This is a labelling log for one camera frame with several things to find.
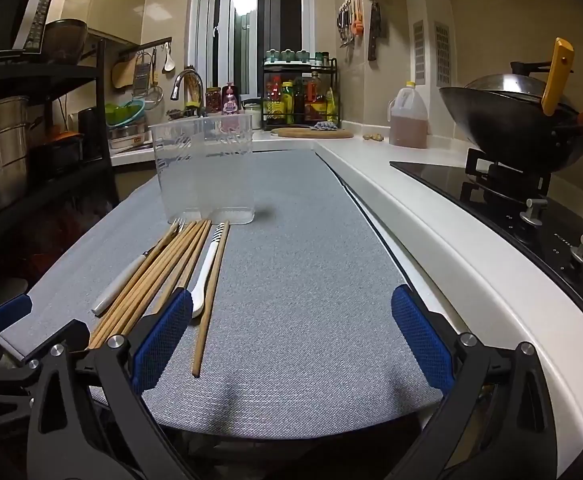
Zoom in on white handled knife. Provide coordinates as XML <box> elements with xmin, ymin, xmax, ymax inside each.
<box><xmin>191</xmin><ymin>222</ymin><xmax>226</xmax><ymax>318</ymax></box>

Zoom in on chrome kitchen faucet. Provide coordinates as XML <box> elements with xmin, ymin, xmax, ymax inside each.
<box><xmin>168</xmin><ymin>65</ymin><xmax>206</xmax><ymax>120</ymax></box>

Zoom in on hanging orange utensils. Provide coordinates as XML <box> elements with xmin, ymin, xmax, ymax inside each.
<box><xmin>336</xmin><ymin>0</ymin><xmax>364</xmax><ymax>48</ymax></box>

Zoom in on grey woven table mat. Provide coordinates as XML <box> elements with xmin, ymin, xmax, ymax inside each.
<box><xmin>0</xmin><ymin>148</ymin><xmax>446</xmax><ymax>441</ymax></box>

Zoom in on black gas stove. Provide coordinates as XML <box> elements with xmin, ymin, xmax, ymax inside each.
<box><xmin>390</xmin><ymin>148</ymin><xmax>583</xmax><ymax>304</ymax></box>

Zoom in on clear plastic utensil container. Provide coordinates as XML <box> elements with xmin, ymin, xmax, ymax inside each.
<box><xmin>150</xmin><ymin>114</ymin><xmax>255</xmax><ymax>226</ymax></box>

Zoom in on green plastic bowl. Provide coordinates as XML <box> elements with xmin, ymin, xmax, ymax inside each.
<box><xmin>105</xmin><ymin>99</ymin><xmax>145</xmax><ymax>128</ymax></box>

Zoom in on black shelving unit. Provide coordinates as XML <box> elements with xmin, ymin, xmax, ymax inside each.
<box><xmin>0</xmin><ymin>37</ymin><xmax>120</xmax><ymax>241</ymax></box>

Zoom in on pink dish soap bottle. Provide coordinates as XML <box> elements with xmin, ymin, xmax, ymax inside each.
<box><xmin>221</xmin><ymin>82</ymin><xmax>241</xmax><ymax>115</ymax></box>

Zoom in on dark brown bowl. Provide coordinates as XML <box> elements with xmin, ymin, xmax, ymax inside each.
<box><xmin>42</xmin><ymin>18</ymin><xmax>88</xmax><ymax>65</ymax></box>

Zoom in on hanging metal grater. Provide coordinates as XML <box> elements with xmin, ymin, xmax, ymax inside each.
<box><xmin>132</xmin><ymin>51</ymin><xmax>152</xmax><ymax>96</ymax></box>

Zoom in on round wooden cutting board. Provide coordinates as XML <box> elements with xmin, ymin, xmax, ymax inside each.
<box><xmin>271</xmin><ymin>127</ymin><xmax>353</xmax><ymax>140</ymax></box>

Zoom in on microwave oven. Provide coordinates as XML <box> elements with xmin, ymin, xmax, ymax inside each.
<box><xmin>0</xmin><ymin>0</ymin><xmax>52</xmax><ymax>57</ymax></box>

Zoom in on black wok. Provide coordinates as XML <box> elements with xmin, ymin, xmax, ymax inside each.
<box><xmin>440</xmin><ymin>87</ymin><xmax>583</xmax><ymax>174</ymax></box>

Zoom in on hanging white ladle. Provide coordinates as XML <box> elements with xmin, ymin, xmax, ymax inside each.
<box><xmin>162</xmin><ymin>42</ymin><xmax>176</xmax><ymax>74</ymax></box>

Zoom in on ginger piece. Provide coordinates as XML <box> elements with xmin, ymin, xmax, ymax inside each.
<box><xmin>363</xmin><ymin>133</ymin><xmax>384</xmax><ymax>142</ymax></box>

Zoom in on blue checkered cloth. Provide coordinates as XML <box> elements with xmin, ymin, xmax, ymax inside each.
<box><xmin>310</xmin><ymin>122</ymin><xmax>338</xmax><ymax>131</ymax></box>

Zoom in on plastic oil jug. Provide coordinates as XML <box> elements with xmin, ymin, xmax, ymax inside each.
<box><xmin>387</xmin><ymin>80</ymin><xmax>428</xmax><ymax>148</ymax></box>

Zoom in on black condiment rack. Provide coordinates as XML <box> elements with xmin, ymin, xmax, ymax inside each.
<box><xmin>261</xmin><ymin>49</ymin><xmax>341</xmax><ymax>130</ymax></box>

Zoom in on steel wok lid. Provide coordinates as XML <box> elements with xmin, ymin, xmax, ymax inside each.
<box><xmin>466</xmin><ymin>62</ymin><xmax>552</xmax><ymax>103</ymax></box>

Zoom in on hanging cleaver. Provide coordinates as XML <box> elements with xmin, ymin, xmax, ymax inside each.
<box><xmin>367</xmin><ymin>0</ymin><xmax>383</xmax><ymax>62</ymax></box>

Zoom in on yellow spatula handle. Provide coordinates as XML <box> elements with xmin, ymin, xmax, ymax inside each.
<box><xmin>541</xmin><ymin>37</ymin><xmax>575</xmax><ymax>116</ymax></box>

